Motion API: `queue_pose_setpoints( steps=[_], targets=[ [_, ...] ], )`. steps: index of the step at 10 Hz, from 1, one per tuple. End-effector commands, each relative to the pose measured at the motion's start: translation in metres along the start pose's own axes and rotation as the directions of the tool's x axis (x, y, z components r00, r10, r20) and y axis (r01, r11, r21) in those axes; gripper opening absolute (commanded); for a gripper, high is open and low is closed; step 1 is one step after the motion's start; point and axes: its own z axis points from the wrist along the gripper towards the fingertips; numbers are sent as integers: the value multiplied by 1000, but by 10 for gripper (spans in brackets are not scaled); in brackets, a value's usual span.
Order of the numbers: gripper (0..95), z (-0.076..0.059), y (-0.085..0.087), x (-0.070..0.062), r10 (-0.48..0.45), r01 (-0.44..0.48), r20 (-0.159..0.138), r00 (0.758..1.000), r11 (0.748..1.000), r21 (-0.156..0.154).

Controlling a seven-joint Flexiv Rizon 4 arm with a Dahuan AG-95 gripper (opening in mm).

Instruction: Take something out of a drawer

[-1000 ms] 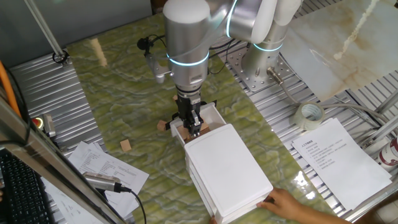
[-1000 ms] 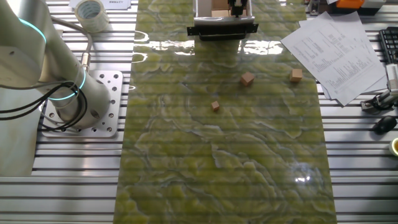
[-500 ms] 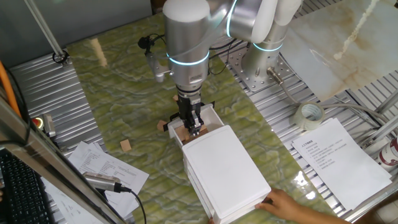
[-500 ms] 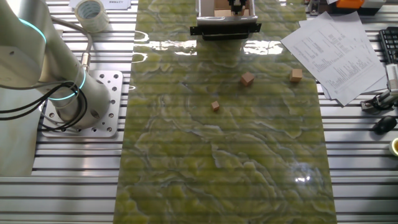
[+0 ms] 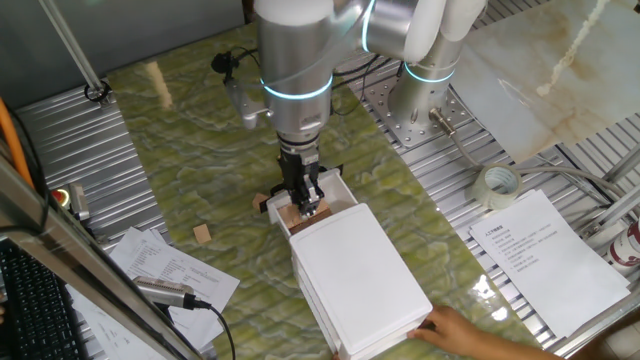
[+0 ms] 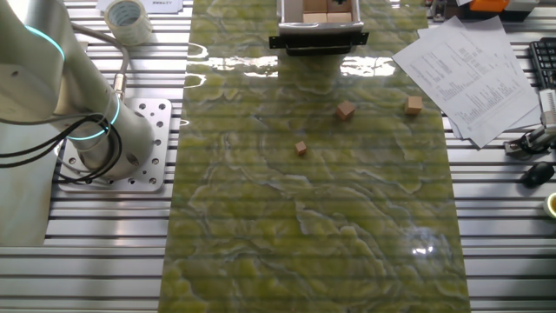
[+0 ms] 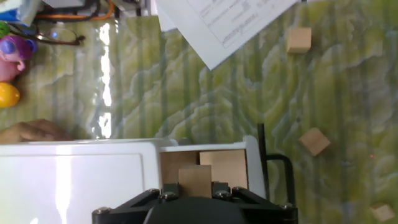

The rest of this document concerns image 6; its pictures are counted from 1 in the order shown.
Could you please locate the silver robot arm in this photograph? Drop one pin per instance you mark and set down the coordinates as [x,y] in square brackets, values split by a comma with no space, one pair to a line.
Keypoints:
[87,108]

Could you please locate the small wooden cube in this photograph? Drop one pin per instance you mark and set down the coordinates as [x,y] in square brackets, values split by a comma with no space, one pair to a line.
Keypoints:
[300,148]

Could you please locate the green marble pattern mat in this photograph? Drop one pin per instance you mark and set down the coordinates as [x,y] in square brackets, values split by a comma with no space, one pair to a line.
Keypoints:
[304,217]

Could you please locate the medium wooden cube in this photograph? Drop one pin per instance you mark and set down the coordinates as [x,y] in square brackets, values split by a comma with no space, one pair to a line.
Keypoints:
[413,105]
[345,110]

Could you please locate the large light wooden block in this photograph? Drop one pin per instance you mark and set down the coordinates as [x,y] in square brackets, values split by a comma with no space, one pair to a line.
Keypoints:
[339,17]

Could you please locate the clear packing tape roll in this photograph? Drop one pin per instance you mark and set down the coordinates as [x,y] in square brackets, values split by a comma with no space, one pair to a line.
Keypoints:
[139,30]

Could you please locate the orange and black device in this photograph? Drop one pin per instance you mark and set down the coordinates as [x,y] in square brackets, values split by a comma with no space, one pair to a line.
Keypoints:
[488,5]

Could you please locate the black computer mouse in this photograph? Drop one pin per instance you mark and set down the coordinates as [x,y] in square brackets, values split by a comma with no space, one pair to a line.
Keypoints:
[538,174]

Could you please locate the yellow green tape roll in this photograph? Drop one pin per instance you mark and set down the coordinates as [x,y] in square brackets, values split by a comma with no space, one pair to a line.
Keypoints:
[551,205]

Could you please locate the black computer keyboard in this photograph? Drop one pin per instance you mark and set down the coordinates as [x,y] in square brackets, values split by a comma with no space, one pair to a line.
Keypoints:
[545,61]

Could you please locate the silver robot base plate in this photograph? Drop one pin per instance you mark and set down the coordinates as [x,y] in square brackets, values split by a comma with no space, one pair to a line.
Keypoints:
[160,143]

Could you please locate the silver ribbed camera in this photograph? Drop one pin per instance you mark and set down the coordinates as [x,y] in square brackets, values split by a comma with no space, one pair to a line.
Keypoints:
[549,106]

